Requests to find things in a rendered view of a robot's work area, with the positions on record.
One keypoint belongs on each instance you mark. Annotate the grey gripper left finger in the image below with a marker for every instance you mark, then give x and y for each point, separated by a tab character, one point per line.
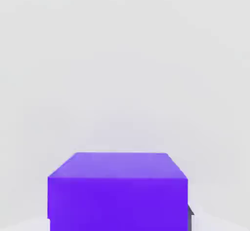
42	226

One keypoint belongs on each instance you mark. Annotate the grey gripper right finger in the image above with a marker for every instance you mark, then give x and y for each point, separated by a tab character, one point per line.
191	221

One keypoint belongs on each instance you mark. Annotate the small purple cube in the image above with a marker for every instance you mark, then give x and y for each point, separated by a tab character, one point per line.
117	199

